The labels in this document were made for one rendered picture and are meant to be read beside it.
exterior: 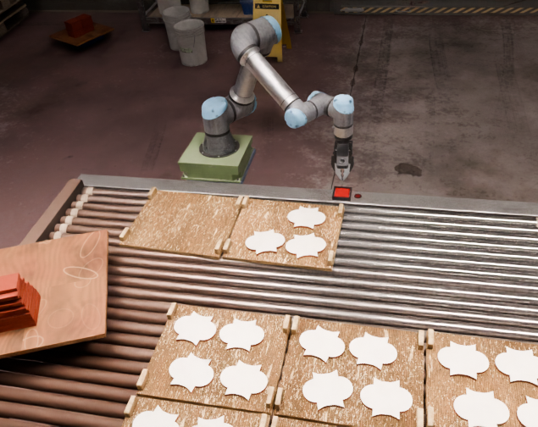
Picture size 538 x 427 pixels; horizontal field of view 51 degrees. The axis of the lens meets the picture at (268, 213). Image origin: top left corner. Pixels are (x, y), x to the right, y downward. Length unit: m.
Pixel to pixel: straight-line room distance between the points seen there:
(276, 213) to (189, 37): 3.58
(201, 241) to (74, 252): 0.46
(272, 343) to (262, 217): 0.62
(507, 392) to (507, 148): 2.89
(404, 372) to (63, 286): 1.13
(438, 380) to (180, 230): 1.11
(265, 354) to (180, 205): 0.85
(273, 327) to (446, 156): 2.70
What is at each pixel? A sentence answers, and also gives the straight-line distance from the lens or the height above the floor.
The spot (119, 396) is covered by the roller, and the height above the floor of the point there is 0.92.
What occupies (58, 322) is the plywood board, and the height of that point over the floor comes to 1.04.
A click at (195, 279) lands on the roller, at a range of 2.09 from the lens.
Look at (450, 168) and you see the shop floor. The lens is 4.19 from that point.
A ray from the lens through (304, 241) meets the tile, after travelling 2.13.
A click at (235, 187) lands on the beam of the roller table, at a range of 2.46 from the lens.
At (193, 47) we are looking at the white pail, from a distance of 5.70.
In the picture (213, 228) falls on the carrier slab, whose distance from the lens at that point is 2.24.
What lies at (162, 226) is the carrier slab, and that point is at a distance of 2.30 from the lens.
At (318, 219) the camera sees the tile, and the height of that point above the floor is 0.95.
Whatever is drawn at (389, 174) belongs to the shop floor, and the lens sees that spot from 4.06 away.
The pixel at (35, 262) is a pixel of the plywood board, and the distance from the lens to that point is 2.17.
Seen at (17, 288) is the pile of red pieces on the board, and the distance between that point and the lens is 1.87.
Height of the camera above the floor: 2.39
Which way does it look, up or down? 40 degrees down
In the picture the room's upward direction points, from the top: 5 degrees counter-clockwise
